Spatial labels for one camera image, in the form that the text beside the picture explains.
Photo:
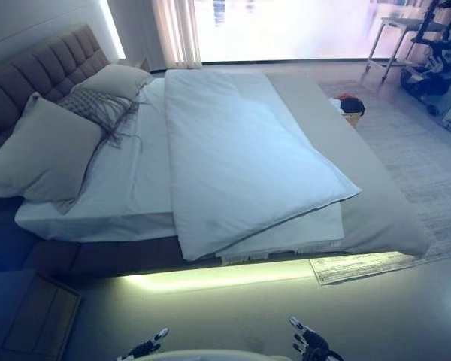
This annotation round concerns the wooden bedside table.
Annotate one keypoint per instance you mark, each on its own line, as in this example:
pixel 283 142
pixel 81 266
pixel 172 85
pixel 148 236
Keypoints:
pixel 34 319

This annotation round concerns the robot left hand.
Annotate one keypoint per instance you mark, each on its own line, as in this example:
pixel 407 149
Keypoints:
pixel 147 346

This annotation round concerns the dark upholstered bed frame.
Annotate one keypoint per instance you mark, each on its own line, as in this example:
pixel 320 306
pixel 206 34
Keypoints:
pixel 60 248

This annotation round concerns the beige window curtain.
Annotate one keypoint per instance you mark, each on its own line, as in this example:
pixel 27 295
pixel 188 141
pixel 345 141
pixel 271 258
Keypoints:
pixel 174 32

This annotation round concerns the black wheeled robot equipment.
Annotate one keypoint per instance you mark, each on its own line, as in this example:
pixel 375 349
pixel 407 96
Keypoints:
pixel 430 56

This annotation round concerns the white folded duvet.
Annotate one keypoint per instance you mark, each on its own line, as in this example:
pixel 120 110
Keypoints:
pixel 244 158

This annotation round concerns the basket with clothes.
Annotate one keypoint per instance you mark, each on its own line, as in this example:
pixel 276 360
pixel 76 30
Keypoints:
pixel 351 109

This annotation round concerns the small beige pillow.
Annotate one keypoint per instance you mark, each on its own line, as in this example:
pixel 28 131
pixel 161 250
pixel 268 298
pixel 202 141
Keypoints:
pixel 114 80

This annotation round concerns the white bed sheet mattress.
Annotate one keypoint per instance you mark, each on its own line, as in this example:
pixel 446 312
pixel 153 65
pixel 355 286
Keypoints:
pixel 135 180

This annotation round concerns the beige bedspread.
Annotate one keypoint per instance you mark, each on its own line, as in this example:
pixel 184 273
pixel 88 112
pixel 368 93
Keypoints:
pixel 364 188

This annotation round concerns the large beige pillow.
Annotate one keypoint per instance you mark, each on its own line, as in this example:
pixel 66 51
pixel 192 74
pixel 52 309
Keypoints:
pixel 41 154

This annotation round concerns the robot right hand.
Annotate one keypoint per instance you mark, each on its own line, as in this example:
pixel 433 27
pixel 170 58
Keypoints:
pixel 311 343

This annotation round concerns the white metal frame table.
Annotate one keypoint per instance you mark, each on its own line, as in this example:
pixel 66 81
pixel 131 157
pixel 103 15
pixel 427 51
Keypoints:
pixel 392 41

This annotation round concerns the pale patterned floor rug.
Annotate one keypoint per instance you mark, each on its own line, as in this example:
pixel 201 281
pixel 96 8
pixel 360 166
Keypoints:
pixel 409 180

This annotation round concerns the robot white torso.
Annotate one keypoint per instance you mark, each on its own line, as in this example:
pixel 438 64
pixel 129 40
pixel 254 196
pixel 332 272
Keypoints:
pixel 206 356

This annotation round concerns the grey fringed decorative cushion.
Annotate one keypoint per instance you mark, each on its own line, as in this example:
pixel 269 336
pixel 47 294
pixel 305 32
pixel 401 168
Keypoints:
pixel 97 109

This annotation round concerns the brown tufted headboard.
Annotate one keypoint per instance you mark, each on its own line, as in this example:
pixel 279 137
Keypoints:
pixel 30 75

